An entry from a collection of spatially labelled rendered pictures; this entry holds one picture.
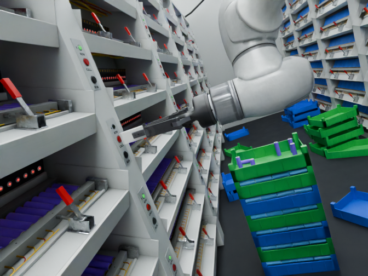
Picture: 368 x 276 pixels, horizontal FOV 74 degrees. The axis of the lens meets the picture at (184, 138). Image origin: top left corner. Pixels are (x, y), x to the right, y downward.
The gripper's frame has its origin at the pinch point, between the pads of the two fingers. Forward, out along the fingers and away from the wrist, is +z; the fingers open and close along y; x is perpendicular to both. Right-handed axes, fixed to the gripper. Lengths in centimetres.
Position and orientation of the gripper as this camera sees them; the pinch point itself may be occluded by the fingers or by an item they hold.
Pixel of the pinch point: (134, 134)
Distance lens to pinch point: 61.7
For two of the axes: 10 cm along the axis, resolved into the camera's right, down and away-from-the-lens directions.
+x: -3.4, -9.2, -2.0
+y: 1.6, -2.6, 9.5
